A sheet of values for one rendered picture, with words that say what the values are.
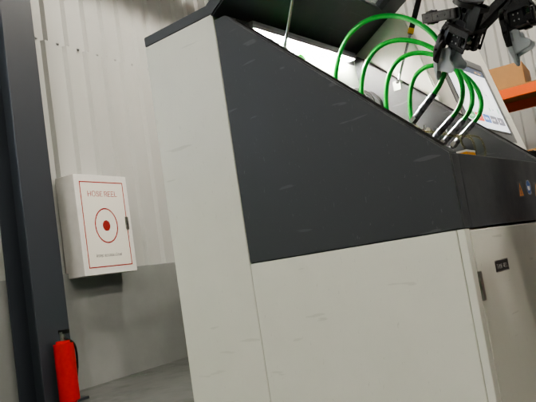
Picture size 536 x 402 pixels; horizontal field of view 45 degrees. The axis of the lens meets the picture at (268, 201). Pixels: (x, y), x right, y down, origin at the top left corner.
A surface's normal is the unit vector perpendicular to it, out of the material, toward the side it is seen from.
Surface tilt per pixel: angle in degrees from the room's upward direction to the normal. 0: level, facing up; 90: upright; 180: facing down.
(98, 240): 90
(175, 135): 90
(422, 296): 90
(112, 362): 90
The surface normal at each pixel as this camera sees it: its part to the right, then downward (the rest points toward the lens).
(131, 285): 0.84, -0.18
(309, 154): -0.62, 0.01
